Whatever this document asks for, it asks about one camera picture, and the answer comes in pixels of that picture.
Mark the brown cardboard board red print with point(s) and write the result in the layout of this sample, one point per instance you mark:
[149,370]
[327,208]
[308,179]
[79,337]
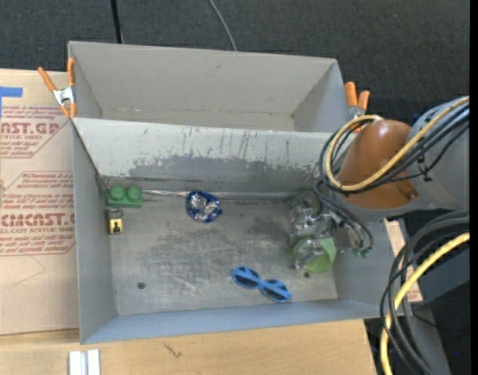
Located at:
[36,272]

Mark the small yellow padlock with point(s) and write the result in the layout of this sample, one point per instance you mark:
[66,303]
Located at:
[116,223]

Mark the green toy brick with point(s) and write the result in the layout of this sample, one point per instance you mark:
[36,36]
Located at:
[124,197]

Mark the blue and silver foil wrapper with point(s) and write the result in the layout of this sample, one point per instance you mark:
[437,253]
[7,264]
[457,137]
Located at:
[203,206]

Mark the grey metal bin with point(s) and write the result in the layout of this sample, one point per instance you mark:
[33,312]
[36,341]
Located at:
[207,248]

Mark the blue sunglasses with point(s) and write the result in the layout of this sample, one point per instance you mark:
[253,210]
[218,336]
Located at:
[262,283]

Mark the light green cup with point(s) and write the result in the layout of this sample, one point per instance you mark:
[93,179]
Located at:
[324,257]

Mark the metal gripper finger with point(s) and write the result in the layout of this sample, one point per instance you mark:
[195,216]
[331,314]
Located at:
[301,225]
[307,253]

